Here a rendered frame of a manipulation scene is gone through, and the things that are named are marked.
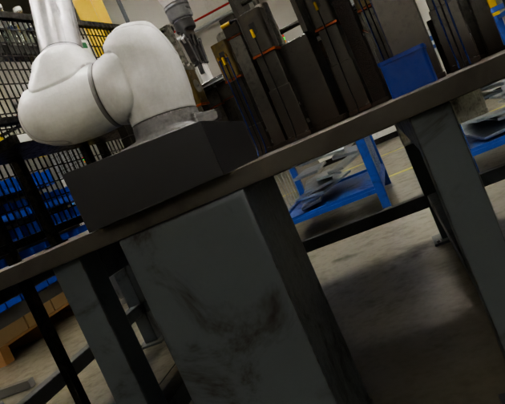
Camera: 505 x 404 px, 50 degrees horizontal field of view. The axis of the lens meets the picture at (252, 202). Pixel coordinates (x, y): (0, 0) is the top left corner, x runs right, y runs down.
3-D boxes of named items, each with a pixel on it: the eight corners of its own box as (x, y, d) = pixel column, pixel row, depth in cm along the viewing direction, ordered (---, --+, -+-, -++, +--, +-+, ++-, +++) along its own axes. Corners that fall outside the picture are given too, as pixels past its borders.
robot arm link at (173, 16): (191, 0, 192) (198, 16, 193) (171, 12, 196) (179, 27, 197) (179, -3, 184) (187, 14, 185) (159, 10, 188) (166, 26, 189)
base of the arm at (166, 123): (204, 123, 109) (195, 97, 108) (119, 158, 117) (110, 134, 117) (237, 120, 125) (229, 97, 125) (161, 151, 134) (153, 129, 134)
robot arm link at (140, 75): (187, 103, 112) (151, 2, 111) (111, 132, 116) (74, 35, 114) (205, 107, 128) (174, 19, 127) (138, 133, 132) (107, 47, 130)
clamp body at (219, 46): (282, 147, 173) (236, 38, 170) (271, 152, 163) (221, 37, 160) (264, 155, 176) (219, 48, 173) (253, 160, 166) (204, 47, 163)
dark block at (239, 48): (294, 140, 168) (240, 14, 164) (288, 143, 161) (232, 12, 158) (280, 147, 170) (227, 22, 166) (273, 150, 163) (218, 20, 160)
